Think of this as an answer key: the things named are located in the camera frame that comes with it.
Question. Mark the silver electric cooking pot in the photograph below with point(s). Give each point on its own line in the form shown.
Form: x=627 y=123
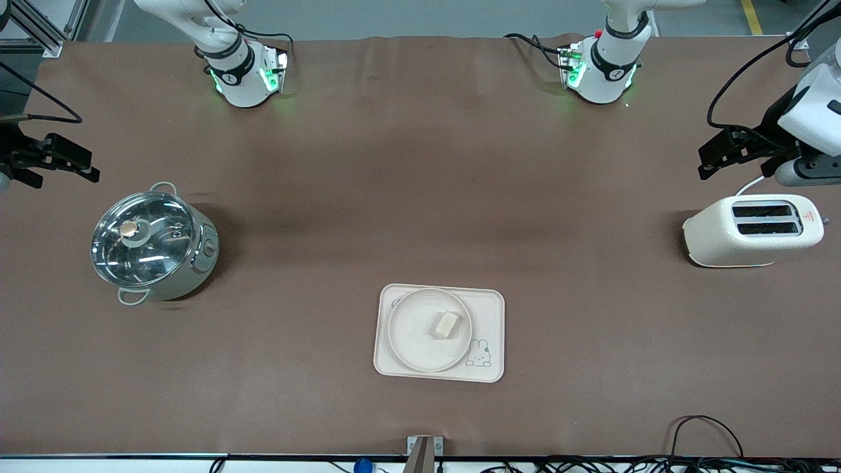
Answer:
x=200 y=263

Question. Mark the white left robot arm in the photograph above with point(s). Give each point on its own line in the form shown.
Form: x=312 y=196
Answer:
x=608 y=72

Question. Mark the blue round knob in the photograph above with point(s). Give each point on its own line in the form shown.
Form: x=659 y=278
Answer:
x=363 y=466

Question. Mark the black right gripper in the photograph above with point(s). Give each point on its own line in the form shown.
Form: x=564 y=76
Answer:
x=12 y=146

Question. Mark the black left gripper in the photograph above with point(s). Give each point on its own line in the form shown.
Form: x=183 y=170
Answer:
x=770 y=131

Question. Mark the cream two-slot toaster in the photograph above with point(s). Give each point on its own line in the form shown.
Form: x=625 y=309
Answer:
x=723 y=243

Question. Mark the brown table cover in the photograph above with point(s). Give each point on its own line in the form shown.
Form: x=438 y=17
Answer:
x=591 y=361

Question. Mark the round beige plate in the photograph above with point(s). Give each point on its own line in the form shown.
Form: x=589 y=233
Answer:
x=414 y=335

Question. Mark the pale steamed bun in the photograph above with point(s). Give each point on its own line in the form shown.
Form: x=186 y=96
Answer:
x=446 y=325

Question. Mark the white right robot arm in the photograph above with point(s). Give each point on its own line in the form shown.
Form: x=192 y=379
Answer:
x=236 y=72

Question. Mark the beige rabbit print tray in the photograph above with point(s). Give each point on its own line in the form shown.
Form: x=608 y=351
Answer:
x=491 y=309

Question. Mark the glass pot lid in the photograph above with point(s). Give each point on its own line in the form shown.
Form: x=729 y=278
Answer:
x=144 y=240

